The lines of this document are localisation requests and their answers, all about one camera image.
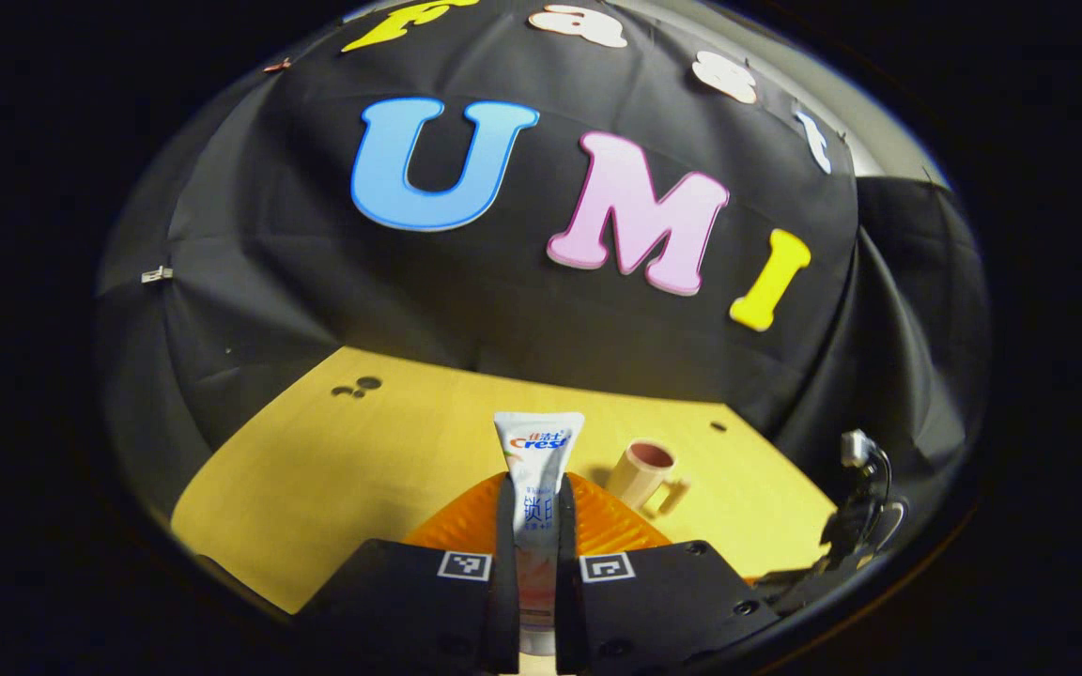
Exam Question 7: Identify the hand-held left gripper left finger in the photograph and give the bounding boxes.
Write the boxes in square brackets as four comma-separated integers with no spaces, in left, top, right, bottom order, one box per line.
[295,472,520,676]

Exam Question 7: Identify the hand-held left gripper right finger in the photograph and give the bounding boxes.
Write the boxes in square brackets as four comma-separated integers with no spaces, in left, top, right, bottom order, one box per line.
[554,471,782,676]

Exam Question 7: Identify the beige cup with brown inside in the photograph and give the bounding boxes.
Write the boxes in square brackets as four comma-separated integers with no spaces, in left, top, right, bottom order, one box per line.
[605,438,691,518]

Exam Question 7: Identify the white toothpaste tube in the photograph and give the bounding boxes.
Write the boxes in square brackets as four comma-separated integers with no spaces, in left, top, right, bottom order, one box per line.
[492,411,587,656]

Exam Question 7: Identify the wooden desktop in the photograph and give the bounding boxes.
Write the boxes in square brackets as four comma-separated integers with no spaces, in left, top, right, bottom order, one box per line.
[170,346,839,617]

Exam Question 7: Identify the black backdrop cloth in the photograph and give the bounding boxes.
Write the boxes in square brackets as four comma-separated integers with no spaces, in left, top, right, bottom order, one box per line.
[95,0,991,513]

